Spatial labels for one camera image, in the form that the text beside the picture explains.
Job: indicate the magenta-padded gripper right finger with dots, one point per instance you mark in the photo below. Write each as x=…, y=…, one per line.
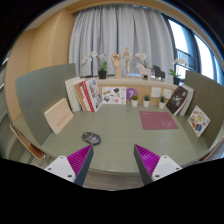
x=163, y=166

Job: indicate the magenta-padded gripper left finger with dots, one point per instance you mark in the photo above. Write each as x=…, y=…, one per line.
x=63, y=166

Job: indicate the dark grey computer mouse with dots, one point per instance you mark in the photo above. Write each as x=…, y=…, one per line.
x=91, y=138

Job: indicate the pink mouse pad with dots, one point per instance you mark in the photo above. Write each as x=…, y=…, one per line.
x=156, y=120

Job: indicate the beige book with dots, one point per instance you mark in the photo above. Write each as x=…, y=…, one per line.
x=58, y=116

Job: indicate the colourful sticker card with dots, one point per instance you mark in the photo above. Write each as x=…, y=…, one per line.
x=198, y=121

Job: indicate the small potted succulent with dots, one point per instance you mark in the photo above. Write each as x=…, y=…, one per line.
x=162, y=104
x=134, y=102
x=146, y=102

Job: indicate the black-cover book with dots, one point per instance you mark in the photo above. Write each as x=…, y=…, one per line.
x=176, y=100

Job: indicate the white book behind black book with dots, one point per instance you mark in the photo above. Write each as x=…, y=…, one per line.
x=188, y=100

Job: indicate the cork-brown book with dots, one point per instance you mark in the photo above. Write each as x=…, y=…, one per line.
x=80, y=96

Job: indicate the red-spined white book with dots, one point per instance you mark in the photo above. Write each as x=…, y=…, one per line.
x=86, y=96

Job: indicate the photo-cover magazine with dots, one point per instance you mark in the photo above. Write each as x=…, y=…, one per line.
x=94, y=93

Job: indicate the purple round number sticker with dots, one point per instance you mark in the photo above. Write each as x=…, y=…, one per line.
x=131, y=92

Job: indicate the white illustrated sticker sheet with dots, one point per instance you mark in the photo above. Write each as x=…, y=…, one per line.
x=113, y=95

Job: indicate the white orchid in black pot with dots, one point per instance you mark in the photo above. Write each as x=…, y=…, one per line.
x=102, y=74
x=176, y=80

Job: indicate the wooden desk back shelf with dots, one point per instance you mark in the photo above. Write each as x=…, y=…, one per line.
x=133, y=82

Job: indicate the black horse figurine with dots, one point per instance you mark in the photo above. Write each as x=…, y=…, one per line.
x=158, y=71

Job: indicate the pink horse figurine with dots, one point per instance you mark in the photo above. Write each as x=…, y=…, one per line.
x=144, y=70

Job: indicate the white orchid plant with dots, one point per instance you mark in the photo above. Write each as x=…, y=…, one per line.
x=141, y=56

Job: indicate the wooden artist mannequin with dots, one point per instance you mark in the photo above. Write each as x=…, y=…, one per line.
x=128, y=58

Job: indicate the grey curtain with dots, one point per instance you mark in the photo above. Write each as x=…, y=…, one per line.
x=116, y=30

